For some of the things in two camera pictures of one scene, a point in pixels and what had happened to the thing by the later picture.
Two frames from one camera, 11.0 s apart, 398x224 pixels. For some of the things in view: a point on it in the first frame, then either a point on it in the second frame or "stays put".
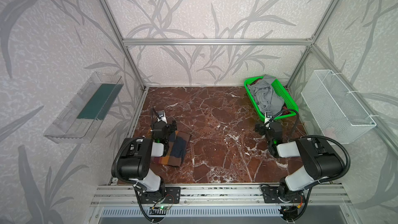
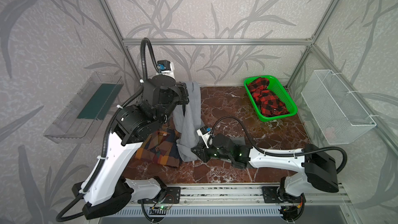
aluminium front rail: [223, 195] stays put
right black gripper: [268, 127] -> [201, 151]
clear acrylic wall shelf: [80, 121] stays put
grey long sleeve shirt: [271, 101] -> [186, 125]
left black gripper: [159, 123] -> [182, 93]
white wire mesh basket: [336, 112] stays put
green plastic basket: [288, 99] stays put
